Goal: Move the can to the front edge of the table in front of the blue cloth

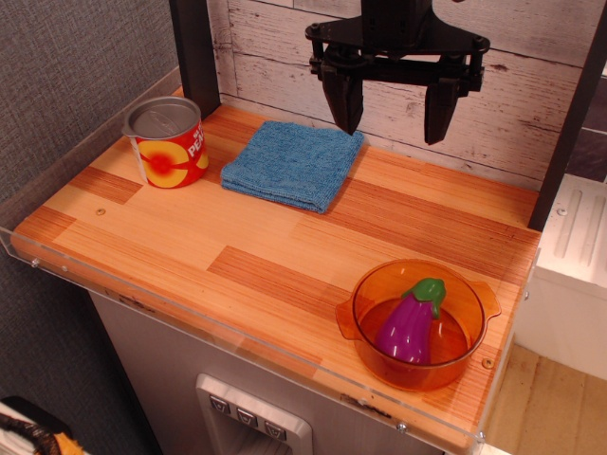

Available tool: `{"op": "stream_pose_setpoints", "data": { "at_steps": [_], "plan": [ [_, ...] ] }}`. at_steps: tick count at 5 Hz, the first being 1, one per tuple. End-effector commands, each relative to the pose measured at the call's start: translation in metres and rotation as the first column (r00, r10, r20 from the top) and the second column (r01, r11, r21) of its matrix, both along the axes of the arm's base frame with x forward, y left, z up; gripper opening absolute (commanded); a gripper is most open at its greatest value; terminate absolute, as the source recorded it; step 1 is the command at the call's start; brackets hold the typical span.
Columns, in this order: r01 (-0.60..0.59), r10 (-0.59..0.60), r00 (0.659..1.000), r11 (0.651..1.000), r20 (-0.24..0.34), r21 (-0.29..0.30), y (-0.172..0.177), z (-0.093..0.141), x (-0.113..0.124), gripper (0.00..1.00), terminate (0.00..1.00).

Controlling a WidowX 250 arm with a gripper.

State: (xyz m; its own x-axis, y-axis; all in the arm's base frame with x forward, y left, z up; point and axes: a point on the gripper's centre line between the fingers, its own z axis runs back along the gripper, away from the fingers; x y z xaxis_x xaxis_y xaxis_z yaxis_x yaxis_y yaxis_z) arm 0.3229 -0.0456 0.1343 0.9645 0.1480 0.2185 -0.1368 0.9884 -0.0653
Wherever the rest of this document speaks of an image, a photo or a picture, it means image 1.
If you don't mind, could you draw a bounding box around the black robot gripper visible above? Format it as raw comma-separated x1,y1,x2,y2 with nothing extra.
305,1,489,145

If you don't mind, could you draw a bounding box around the red peach can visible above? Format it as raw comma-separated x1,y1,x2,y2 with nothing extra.
122,96,209,189

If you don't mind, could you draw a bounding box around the blue folded cloth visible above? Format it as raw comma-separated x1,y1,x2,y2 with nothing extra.
221,120,364,213

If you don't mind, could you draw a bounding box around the orange transparent pot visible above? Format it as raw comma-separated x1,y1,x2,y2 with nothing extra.
336,260,501,391

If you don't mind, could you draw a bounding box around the purple toy eggplant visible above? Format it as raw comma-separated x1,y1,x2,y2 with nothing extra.
375,278,447,365

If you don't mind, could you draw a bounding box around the white toy sink unit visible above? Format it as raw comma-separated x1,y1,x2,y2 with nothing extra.
514,174,606,379

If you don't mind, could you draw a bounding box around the clear acrylic table guard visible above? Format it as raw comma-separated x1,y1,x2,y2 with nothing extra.
1,230,484,454

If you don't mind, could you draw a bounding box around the toy fridge water dispenser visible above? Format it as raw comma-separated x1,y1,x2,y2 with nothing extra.
196,373,314,454

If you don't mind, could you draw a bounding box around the orange black object corner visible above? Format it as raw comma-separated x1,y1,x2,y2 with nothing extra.
1,396,86,454

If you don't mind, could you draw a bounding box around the dark right vertical post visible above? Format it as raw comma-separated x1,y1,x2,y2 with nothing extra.
527,2,606,231

